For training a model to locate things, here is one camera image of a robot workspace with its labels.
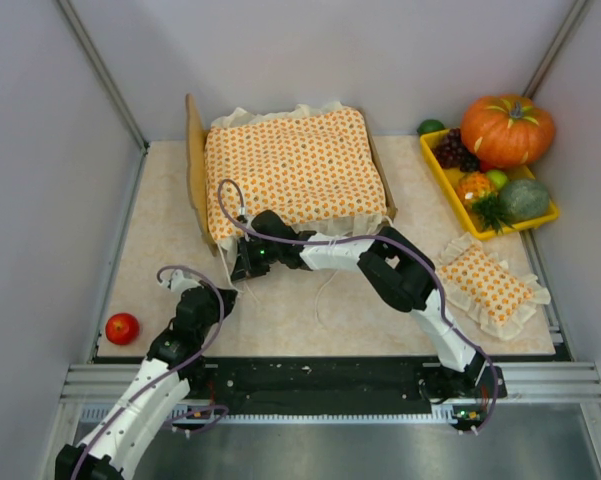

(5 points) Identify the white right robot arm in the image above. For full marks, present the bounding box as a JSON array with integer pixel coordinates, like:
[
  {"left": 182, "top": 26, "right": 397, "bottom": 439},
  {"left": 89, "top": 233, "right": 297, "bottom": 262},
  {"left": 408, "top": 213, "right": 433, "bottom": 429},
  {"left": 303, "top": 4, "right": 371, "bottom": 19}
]
[{"left": 230, "top": 210, "right": 500, "bottom": 399}]

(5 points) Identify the duck print pillow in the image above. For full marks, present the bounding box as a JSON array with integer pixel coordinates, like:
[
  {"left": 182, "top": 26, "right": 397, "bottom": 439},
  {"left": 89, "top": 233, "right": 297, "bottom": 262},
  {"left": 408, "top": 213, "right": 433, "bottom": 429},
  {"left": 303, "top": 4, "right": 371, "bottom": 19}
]
[{"left": 436, "top": 234, "right": 551, "bottom": 341}]

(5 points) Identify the yellow plastic tray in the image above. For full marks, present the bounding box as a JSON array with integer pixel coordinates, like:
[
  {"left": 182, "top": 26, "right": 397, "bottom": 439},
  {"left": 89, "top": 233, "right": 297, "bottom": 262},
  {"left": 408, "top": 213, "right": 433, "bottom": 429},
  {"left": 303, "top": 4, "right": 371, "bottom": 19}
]
[{"left": 419, "top": 129, "right": 560, "bottom": 241}]

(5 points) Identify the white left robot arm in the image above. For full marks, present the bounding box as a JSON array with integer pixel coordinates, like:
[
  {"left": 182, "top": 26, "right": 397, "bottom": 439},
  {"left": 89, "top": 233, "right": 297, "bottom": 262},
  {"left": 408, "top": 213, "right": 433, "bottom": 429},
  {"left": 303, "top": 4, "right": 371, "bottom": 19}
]
[{"left": 54, "top": 278, "right": 238, "bottom": 479}]

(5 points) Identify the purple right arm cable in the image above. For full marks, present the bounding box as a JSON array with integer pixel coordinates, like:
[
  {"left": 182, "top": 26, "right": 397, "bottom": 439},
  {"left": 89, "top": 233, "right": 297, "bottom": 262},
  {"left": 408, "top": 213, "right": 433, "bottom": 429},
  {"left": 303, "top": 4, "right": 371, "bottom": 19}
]
[{"left": 216, "top": 178, "right": 499, "bottom": 435}]

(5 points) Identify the dark purple grape bunch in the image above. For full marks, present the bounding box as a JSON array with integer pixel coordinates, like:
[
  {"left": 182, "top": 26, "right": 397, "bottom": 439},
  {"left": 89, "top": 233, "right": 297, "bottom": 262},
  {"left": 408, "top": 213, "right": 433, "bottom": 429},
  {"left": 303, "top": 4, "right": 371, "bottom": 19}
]
[{"left": 432, "top": 128, "right": 480, "bottom": 173}]

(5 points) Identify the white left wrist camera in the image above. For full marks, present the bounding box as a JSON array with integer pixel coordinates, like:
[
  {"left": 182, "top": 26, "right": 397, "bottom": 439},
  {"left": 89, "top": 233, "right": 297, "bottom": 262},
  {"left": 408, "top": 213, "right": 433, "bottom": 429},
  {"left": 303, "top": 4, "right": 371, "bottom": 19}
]
[{"left": 158, "top": 269, "right": 200, "bottom": 296}]

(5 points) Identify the orange pumpkin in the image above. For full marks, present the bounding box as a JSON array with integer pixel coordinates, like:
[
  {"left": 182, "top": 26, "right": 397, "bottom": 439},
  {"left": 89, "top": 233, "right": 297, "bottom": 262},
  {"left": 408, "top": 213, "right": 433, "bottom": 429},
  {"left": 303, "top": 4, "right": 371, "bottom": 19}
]
[{"left": 460, "top": 94, "right": 556, "bottom": 169}]

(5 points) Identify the orange pineapple toy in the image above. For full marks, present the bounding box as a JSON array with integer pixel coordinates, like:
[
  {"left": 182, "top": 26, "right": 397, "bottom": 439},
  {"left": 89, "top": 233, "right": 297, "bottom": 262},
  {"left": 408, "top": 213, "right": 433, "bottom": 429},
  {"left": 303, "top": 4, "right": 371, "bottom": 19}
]
[{"left": 455, "top": 172, "right": 512, "bottom": 234}]

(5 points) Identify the green melon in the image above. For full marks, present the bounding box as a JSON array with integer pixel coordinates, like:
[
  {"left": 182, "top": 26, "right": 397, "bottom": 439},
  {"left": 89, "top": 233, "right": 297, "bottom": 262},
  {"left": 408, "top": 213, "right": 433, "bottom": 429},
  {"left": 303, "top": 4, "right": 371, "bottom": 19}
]
[{"left": 499, "top": 178, "right": 550, "bottom": 223}]

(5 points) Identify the red tomato under pumpkin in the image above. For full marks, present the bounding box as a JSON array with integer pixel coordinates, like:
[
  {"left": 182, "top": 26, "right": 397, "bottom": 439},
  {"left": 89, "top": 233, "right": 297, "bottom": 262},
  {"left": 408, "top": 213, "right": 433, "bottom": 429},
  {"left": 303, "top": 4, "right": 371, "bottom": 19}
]
[{"left": 480, "top": 161, "right": 494, "bottom": 173}]

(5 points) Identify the red apple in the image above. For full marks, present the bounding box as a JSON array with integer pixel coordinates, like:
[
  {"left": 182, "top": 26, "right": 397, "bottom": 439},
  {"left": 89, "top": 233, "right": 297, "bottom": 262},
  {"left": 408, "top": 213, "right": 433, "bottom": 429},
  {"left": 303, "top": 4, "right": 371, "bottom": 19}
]
[{"left": 105, "top": 312, "right": 140, "bottom": 346}]

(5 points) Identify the wooden pet bed frame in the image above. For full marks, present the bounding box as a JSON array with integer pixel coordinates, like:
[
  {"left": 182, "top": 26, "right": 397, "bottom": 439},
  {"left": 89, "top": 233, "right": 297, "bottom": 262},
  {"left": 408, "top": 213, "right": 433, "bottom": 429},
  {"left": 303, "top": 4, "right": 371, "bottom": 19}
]
[{"left": 184, "top": 93, "right": 398, "bottom": 257}]

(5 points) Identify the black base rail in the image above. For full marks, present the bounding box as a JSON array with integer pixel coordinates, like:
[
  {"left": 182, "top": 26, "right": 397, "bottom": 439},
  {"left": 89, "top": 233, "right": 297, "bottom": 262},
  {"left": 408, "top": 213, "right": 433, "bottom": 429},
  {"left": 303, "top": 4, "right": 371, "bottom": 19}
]
[{"left": 187, "top": 357, "right": 507, "bottom": 416}]

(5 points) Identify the dark green lime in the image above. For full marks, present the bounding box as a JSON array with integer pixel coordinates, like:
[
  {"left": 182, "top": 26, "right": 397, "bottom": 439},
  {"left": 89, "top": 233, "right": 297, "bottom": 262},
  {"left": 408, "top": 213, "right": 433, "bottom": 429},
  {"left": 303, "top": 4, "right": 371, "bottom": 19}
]
[{"left": 417, "top": 119, "right": 445, "bottom": 136}]

